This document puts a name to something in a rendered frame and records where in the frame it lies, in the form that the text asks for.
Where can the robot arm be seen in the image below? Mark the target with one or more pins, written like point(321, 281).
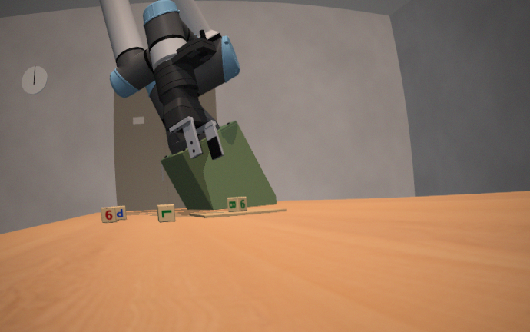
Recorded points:
point(162, 21)

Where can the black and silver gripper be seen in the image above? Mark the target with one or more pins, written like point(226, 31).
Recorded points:
point(174, 61)

